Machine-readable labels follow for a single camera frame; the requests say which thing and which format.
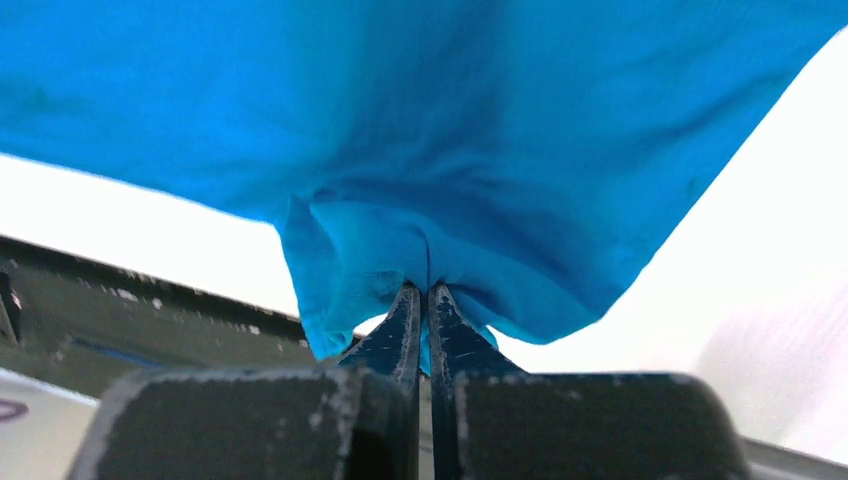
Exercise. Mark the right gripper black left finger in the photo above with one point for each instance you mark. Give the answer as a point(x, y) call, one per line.
point(358, 419)

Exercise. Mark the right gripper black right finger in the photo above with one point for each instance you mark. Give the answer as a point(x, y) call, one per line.
point(493, 420)

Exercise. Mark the bright blue t-shirt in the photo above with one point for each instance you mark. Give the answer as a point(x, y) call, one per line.
point(532, 155)

